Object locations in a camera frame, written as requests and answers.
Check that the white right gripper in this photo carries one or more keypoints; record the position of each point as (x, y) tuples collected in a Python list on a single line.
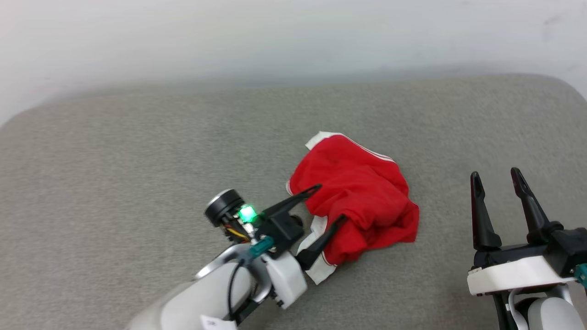
[(518, 275)]

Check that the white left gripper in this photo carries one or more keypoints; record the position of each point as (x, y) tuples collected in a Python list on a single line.
[(286, 279)]

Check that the red white sleeveless jersey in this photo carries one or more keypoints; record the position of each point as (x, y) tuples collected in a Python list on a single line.
[(362, 192)]

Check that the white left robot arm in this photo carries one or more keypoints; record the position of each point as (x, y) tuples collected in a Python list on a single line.
[(197, 298)]

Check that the white paper label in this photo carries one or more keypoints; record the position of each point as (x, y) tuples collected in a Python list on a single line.
[(218, 323)]

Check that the grey fabric sofa cushion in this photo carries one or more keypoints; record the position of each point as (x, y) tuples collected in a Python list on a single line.
[(114, 174)]

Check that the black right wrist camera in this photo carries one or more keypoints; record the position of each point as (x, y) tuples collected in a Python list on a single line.
[(571, 250)]

